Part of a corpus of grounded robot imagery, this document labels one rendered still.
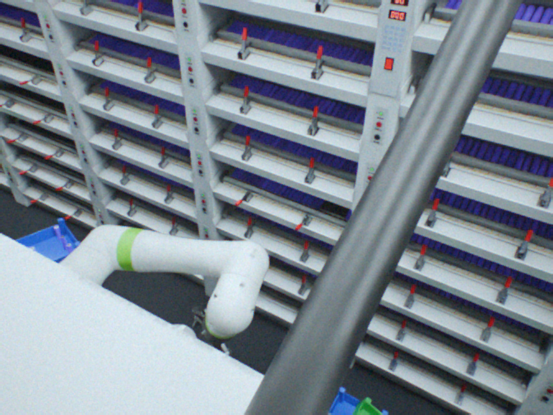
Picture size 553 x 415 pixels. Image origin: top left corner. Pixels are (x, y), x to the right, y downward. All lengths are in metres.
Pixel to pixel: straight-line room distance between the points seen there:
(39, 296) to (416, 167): 0.18
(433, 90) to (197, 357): 0.15
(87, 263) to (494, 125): 1.10
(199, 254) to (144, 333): 1.04
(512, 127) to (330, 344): 1.30
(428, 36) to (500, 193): 0.48
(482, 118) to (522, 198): 0.25
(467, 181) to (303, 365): 1.40
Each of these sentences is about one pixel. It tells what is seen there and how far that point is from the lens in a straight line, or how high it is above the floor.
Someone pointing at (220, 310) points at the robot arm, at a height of 1.02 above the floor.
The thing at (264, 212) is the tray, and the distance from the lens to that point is 1.96.
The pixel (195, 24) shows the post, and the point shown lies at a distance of 1.77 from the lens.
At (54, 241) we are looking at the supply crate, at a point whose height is 0.48.
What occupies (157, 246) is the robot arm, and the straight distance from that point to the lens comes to 1.35.
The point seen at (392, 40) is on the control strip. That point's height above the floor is 1.43.
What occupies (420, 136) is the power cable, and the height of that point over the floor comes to 1.81.
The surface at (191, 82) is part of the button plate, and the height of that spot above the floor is 1.14.
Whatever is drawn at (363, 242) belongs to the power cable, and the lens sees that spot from 0.19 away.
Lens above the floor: 1.91
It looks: 39 degrees down
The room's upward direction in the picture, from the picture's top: 1 degrees clockwise
